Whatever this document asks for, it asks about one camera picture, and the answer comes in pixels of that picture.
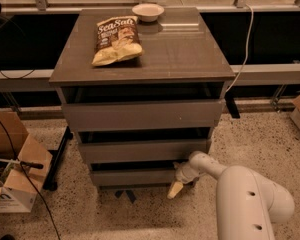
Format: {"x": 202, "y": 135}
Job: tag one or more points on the grey drawer cabinet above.
{"x": 181, "y": 61}

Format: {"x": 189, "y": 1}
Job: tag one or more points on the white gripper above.
{"x": 184, "y": 175}

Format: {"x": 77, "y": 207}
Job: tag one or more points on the white bowl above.
{"x": 148, "y": 12}

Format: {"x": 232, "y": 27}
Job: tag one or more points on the grey top drawer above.
{"x": 143, "y": 115}

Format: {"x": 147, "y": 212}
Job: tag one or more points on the grey drawer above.
{"x": 142, "y": 151}
{"x": 133, "y": 177}
{"x": 143, "y": 115}

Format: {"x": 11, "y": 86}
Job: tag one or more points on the black metal stand leg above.
{"x": 50, "y": 182}

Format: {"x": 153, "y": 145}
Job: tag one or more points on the grey bottom drawer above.
{"x": 133, "y": 177}

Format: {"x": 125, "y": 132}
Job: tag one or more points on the open cardboard box left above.
{"x": 24, "y": 165}

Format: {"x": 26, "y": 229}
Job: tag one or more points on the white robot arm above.
{"x": 247, "y": 203}

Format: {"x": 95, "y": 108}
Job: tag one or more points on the metal railing beam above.
{"x": 251, "y": 75}

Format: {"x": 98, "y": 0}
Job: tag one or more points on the grey middle drawer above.
{"x": 142, "y": 151}

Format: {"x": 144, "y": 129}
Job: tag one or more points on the sea salt chips bag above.
{"x": 117, "y": 40}

